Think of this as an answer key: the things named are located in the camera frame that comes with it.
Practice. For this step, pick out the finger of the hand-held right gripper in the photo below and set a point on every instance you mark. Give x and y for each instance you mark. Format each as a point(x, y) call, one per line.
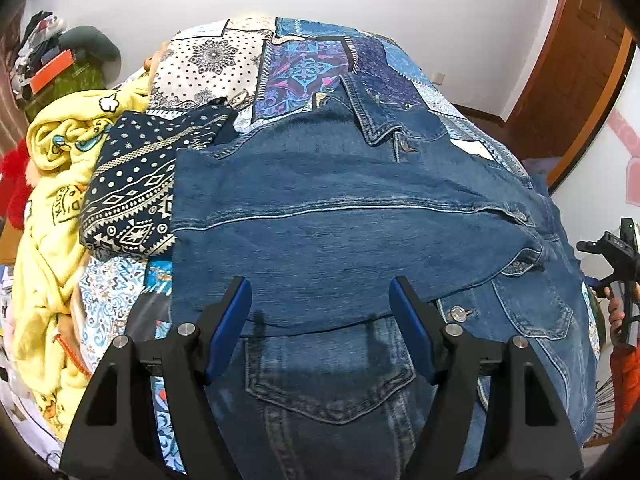
point(590, 247)

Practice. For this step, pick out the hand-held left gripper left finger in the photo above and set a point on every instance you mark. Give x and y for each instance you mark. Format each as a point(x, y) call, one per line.
point(231, 317)

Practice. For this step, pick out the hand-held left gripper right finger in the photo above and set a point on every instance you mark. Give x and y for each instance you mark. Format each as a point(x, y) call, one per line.
point(407, 322)

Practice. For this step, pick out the blue denim jeans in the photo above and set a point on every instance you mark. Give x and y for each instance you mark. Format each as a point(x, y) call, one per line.
point(320, 400)

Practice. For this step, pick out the blue denim jacket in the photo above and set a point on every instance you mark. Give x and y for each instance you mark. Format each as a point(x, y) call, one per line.
point(325, 220)

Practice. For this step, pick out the person's right forearm orange sleeve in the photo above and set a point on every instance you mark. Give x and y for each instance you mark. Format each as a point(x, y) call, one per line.
point(627, 385)

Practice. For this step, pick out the pile of mixed clothes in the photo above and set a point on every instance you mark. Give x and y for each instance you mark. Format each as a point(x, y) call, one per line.
point(37, 45)

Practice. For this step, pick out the person's right hand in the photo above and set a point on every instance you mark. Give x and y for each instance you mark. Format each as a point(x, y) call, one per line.
point(615, 312)

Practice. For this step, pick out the navy white patterned cloth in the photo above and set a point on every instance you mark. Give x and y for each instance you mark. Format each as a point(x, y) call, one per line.
point(135, 185)

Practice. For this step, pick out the brown wooden door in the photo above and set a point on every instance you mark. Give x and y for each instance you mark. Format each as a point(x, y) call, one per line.
point(575, 70)

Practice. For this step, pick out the yellow cartoon print blanket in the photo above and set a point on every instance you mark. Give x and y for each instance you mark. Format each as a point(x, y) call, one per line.
point(55, 240)

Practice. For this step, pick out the brown wooden board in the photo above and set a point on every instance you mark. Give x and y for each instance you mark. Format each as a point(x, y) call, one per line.
point(7, 245)

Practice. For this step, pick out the red plush cloth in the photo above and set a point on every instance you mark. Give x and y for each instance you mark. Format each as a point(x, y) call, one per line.
point(15, 185)

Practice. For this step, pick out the patchwork patterned bedspread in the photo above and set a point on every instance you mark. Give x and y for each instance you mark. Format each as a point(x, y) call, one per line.
point(300, 65)

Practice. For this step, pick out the orange box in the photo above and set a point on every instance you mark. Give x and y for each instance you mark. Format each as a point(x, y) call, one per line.
point(52, 71)

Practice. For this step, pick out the dark green cushion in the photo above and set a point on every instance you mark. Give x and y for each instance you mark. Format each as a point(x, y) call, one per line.
point(95, 42)

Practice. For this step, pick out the pink wall decoration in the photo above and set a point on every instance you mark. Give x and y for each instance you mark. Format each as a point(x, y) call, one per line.
point(625, 135)

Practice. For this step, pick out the white wall socket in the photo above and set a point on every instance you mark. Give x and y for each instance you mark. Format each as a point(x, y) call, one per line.
point(439, 78)

